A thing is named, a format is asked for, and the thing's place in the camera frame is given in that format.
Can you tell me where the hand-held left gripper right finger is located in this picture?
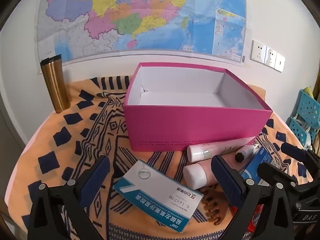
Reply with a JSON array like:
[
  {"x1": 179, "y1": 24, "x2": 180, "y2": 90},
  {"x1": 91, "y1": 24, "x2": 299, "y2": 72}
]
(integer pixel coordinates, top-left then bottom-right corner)
[{"x1": 211, "y1": 155, "x2": 297, "y2": 240}]

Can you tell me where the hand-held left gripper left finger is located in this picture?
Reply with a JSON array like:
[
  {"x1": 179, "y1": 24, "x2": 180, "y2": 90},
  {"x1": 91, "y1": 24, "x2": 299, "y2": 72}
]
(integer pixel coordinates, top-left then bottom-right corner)
[{"x1": 29, "y1": 155, "x2": 110, "y2": 240}]

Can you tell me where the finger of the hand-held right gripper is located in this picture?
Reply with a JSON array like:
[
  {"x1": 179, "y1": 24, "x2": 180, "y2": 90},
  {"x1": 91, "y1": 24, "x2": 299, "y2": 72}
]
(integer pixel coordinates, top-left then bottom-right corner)
[
  {"x1": 280, "y1": 142, "x2": 320, "y2": 167},
  {"x1": 257, "y1": 163, "x2": 300, "y2": 188}
]

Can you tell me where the blue carton box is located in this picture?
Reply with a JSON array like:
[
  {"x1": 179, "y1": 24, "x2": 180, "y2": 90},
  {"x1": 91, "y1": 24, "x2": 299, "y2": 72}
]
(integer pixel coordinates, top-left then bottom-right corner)
[{"x1": 240, "y1": 146, "x2": 274, "y2": 183}]

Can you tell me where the white tube black cap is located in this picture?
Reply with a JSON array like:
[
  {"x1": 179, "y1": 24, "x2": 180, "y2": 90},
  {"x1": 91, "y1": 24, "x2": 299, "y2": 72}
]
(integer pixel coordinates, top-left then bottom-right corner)
[{"x1": 234, "y1": 144, "x2": 262, "y2": 162}]

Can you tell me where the brown hair claw clip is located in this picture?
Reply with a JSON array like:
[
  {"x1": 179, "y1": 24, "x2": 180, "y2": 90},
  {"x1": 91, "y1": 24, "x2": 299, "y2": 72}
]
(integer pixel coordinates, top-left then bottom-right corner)
[{"x1": 200, "y1": 189, "x2": 235, "y2": 227}]

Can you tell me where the salmon pink tube white cap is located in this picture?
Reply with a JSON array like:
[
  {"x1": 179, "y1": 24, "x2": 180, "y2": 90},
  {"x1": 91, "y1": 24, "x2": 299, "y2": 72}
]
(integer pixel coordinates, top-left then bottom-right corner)
[{"x1": 183, "y1": 154, "x2": 244, "y2": 190}]

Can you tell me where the light pink plant-print tube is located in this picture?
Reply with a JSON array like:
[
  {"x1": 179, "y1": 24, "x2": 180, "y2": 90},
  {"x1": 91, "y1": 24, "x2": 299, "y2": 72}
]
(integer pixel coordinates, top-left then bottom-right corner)
[{"x1": 187, "y1": 136, "x2": 256, "y2": 162}]

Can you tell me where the white and blue medicine box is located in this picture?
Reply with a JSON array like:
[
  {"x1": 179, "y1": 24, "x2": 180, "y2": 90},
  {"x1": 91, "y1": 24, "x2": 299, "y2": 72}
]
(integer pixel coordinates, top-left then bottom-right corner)
[{"x1": 114, "y1": 159, "x2": 202, "y2": 233}]

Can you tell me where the pink cardboard box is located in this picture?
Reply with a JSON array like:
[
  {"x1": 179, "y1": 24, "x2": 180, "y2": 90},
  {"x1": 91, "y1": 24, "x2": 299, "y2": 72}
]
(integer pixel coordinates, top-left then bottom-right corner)
[{"x1": 122, "y1": 62, "x2": 273, "y2": 152}]

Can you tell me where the orange patterned blanket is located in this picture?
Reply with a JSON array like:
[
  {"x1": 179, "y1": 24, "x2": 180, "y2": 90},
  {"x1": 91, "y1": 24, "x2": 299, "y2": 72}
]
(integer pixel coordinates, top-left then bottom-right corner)
[{"x1": 5, "y1": 76, "x2": 310, "y2": 240}]

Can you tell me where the gold thermos flask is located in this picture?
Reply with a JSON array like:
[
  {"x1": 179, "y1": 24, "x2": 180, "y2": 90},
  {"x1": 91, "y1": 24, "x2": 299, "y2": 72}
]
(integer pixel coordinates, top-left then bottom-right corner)
[{"x1": 40, "y1": 54, "x2": 71, "y2": 114}]

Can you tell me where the white wall socket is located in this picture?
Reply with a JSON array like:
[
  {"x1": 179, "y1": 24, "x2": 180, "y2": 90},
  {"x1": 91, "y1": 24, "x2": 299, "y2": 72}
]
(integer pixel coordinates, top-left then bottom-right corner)
[
  {"x1": 274, "y1": 52, "x2": 286, "y2": 72},
  {"x1": 265, "y1": 47, "x2": 277, "y2": 67},
  {"x1": 251, "y1": 40, "x2": 267, "y2": 62}
]

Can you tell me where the colourful wall map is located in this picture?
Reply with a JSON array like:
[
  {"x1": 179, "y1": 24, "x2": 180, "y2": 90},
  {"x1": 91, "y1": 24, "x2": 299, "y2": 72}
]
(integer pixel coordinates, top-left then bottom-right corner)
[{"x1": 36, "y1": 0, "x2": 253, "y2": 67}]

